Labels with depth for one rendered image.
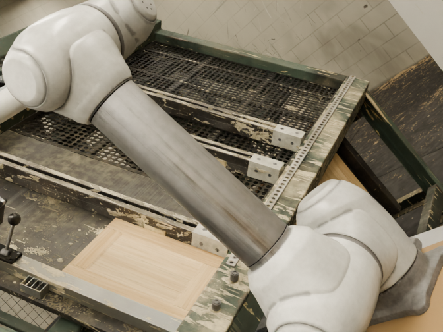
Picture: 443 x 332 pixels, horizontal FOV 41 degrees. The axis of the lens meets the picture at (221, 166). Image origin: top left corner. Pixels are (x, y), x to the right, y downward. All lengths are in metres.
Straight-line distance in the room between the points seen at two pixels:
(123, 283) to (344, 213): 0.85
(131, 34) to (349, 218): 0.52
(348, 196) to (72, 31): 0.57
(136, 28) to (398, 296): 0.69
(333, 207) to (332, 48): 6.34
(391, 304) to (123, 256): 0.93
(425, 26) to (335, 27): 2.08
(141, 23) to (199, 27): 7.16
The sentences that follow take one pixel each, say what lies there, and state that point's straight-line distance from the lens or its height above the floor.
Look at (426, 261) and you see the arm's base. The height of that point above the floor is 0.81.
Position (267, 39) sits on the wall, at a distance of 7.76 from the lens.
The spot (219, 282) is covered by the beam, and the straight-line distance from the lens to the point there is 1.75.
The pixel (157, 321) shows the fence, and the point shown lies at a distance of 1.65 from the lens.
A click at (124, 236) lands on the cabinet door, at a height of 1.15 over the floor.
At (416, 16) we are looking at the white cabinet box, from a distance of 5.39.
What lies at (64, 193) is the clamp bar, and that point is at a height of 1.37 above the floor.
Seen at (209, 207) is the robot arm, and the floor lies 1.19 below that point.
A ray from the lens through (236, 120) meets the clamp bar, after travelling 2.53.
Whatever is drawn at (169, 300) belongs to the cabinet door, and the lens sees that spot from 1.74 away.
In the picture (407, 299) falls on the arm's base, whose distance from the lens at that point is 1.19.
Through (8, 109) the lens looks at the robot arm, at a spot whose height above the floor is 1.57.
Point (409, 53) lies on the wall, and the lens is 7.12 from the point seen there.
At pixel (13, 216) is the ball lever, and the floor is 1.42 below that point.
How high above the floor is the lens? 1.35
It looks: 7 degrees down
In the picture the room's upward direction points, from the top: 40 degrees counter-clockwise
